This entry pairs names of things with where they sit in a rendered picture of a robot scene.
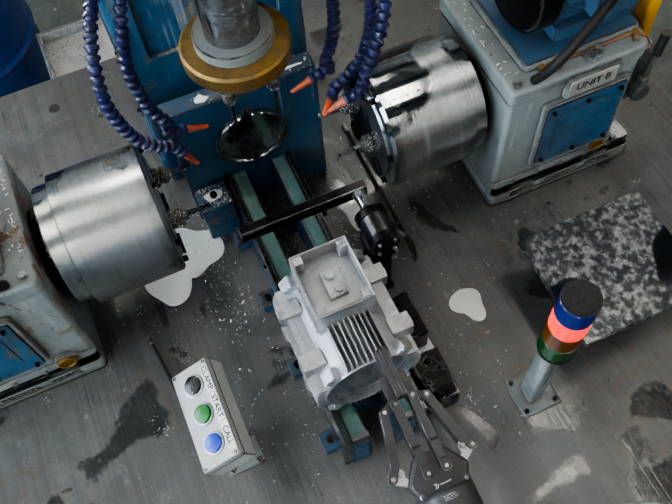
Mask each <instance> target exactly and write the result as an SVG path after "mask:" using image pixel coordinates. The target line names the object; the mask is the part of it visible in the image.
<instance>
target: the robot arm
mask: <svg viewBox="0 0 672 504"><path fill-rule="evenodd" d="M374 357H375V359H376V361H377V363H378V365H379V368H380V370H381V372H382V374H383V376H384V377H382V378H380V379H379V385H380V388H381V390H382V391H383V394H384V396H385V398H386V401H387V404H386V406H385V407H384V408H382V409H381V410H380V413H379V419H380V424H381V429H382V434H383V439H384V444H385V449H386V454H387V459H388V464H389V474H388V481H387V483H388V485H389V486H390V487H394V486H399V487H405V488H408V490H409V492H410V493H411V494H413V495H414V496H415V497H416V498H417V500H418V502H419V504H484V502H483V500H482V498H481V496H480V494H479V492H478V490H477V488H476V486H475V484H474V482H473V480H472V478H471V476H470V473H469V463H468V461H467V459H468V458H469V456H470V454H471V452H472V450H473V449H474V448H476V447H477V441H476V440H475V439H473V438H471V437H470V436H468V435H467V434H465V433H464V432H463V431H462V430H461V429H460V427H459V426H458V425H457V424H456V422H455V421H454V420H453V419H452V418H451V416H450V415H449V414H448V413H447V411H446V410H445V409H444V408H443V406H442V405H441V404H440V403H439V402H438V400H437V399H436V398H435V397H434V395H433V394H432V393H431V392H430V390H428V389H425V390H415V389H414V388H413V386H412V384H411V382H410V380H409V378H408V376H407V374H406V372H405V371H404V370H403V369H400V370H398V371H397V370H396V368H395V366H394V364H393V362H392V360H391V358H390V355H389V353H388V351H387V349H386V347H385V346H384V347H382V348H380V349H377V350H375V354H374ZM405 397H406V401H407V402H408V404H409V406H410V408H411V410H412V412H413V414H414V416H415V419H416V421H417V423H418V425H419V427H420V429H421V431H422V434H423V436H424V438H425V440H426V442H427V445H428V448H429V450H428V451H424V452H423V450H422V448H421V446H420V445H419V443H418V441H417V438H416V436H415V434H414V432H413V430H412V428H411V426H410V424H409V422H408V419H407V417H406V415H405V413H404V411H403V409H402V407H401V405H400V403H399V400H400V399H403V398H405ZM420 401H423V403H424V404H425V405H426V406H427V408H428V409H429V410H430V411H431V413H432V414H433V415H434V416H435V418H436V419H437V420H438V421H439V423H440V424H441V425H442V426H443V428H444V429H445V430H446V431H447V433H448V434H449V435H450V436H451V438H452V439H453V440H454V441H455V442H456V443H457V449H458V450H459V451H460V455H459V454H458V453H456V452H454V451H453V450H451V449H449V448H447V447H446V446H443V445H442V444H441V442H440V440H439V438H438V437H437V435H436V433H435V431H434V429H433V427H432V425H431V423H430V420H429V418H428V416H427V414H426V412H425V410H424V408H423V406H422V404H421V402H420ZM391 414H392V415H393V417H394V419H395V421H396V423H397V425H398V427H399V430H400V432H401V434H402V436H403V438H404V440H405V442H406V444H407V447H408V449H409V451H410V454H411V456H412V462H411V467H410V472H409V478H408V479H407V478H406V477H405V473H404V471H403V470H401V469H399V459H398V454H397V449H396V444H395V439H394V435H393V430H392V425H391V420H390V415H391Z"/></svg>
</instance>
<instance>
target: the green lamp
mask: <svg viewBox="0 0 672 504"><path fill-rule="evenodd" d="M538 347H539V351H540V353H541V354H542V355H543V357H545V358H546V359H547V360H549V361H551V362H555V363H562V362H566V361H568V360H569V359H570V358H571V357H572V356H573V355H574V353H575V352H576V350H577V349H576V350H574V351H572V352H570V353H558V352H555V351H553V350H552V349H550V348H549V347H548V346H547V345H546V343H545V341H544V339H543V331H542V333H541V335H540V337H539V340H538Z"/></svg>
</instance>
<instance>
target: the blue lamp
mask: <svg viewBox="0 0 672 504"><path fill-rule="evenodd" d="M598 313H599V312H598ZM598 313H597V314H596V315H594V316H591V317H587V318H582V317H577V316H574V315H572V314H570V313H569V312H568V311H567V310H566V309H565V308H564V307H563V305H562V303H561V300H560V294H559V296H558V298H557V300H556V303H555V305H554V315H555V318H556V319H557V321H558V322H559V323H560V324H561V325H562V326H563V327H565V328H567V329H570V330H574V331H579V330H584V329H586V328H588V327H589V326H590V325H591V324H592V323H593V321H594V320H595V318H596V316H597V315H598Z"/></svg>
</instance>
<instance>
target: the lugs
mask: <svg viewBox="0 0 672 504"><path fill-rule="evenodd" d="M352 250H353V252H354V254H355V256H356V258H357V260H358V261H359V263H360V265H361V264H362V263H363V262H364V261H365V260H366V258H365V256H364V254H363V252H362V251H361V250H360V249H352ZM278 286H279V288H280V290H281V293H282V294H289V295H290V294H291V293H292V292H293V291H294V290H295V289H296V288H295V284H294V282H293V281H292V277H291V276H285V277H284V278H283V279H282V280H281V281H280V282H279V283H278ZM391 345H392V347H393V349H394V351H395V353H396V355H405V354H406V353H408V352H409V351H410V350H411V349H413V346H412V345H411V343H410V341H409V339H408V337H397V338H396V339H395V340H394V341H393V342H392V343H391ZM320 378H321V380H322V383H323V385H324V387H332V386H334V385H335V384H336V383H338V382H339V381H340V380H341V379H342V377H341V375H340V373H339V371H338V369H337V367H329V368H327V369H326V370H325V371H324V372H323V373H321V374H320ZM344 405H345V404H343V405H332V404H331V405H328V406H327V407H328V409H329V410H339V409H340V408H341V407H342V406H344Z"/></svg>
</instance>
